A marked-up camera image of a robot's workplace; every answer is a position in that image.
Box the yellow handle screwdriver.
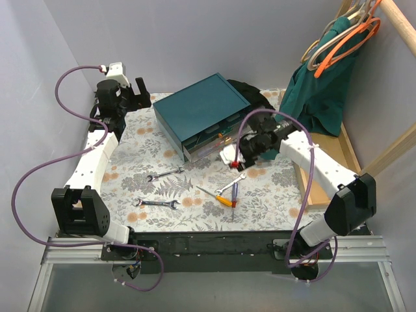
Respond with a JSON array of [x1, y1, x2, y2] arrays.
[[197, 186, 233, 207]]

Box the wooden rack frame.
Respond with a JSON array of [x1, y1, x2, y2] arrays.
[[278, 0, 416, 206]]

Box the medium silver wrench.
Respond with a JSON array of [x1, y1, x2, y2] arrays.
[[147, 167, 185, 182]]

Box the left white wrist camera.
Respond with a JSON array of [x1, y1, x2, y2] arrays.
[[105, 62, 130, 88]]

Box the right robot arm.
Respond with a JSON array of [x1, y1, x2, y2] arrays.
[[231, 117, 376, 259]]

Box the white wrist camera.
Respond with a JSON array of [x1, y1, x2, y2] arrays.
[[220, 143, 245, 168], [105, 62, 130, 88]]

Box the green cloth garment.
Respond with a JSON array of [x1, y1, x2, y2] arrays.
[[259, 16, 371, 162]]

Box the black knit cloth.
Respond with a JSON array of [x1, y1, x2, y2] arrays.
[[227, 79, 275, 110]]

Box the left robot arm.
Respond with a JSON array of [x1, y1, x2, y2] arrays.
[[51, 77, 151, 260]]

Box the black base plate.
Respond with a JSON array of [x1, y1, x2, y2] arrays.
[[100, 230, 334, 274]]

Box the blue red screwdriver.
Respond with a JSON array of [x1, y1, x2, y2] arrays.
[[231, 183, 239, 221], [197, 140, 232, 157]]

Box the small silver wrench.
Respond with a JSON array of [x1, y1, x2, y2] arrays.
[[215, 173, 246, 195]]

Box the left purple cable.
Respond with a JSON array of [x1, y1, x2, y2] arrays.
[[11, 64, 163, 293]]

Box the floral table mat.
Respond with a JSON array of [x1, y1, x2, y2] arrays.
[[100, 108, 322, 232]]

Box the teal drawer cabinet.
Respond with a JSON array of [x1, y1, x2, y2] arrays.
[[153, 73, 252, 162]]

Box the large silver wrench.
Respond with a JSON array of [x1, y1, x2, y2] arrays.
[[133, 199, 179, 210]]

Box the aluminium rail frame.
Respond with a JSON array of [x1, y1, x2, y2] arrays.
[[29, 235, 406, 311]]

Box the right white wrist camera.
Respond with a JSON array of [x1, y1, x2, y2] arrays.
[[220, 143, 245, 168]]

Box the beige clothes hanger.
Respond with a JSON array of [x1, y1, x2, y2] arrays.
[[301, 1, 381, 78]]

